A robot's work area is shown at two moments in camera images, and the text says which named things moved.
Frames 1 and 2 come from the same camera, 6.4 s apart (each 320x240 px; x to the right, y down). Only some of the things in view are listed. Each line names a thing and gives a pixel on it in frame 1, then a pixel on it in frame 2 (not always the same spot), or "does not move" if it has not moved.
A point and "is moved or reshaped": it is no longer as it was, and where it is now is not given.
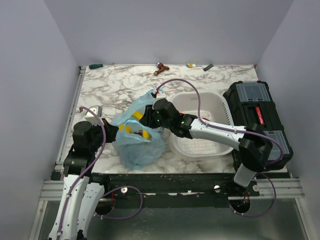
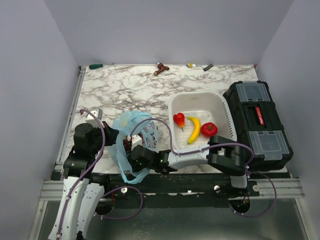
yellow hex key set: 191,65 does not move
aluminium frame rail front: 284,188 does not move
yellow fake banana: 138,115 is moved or reshaped
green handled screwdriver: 93,66 does not move
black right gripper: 147,121 -> 135,167
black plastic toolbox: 252,102 does not move
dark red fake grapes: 139,133 -> 128,145
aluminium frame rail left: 61,152 does not move
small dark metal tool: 208,67 does not move
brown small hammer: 161,68 does not move
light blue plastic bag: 142,147 is moved or reshaped
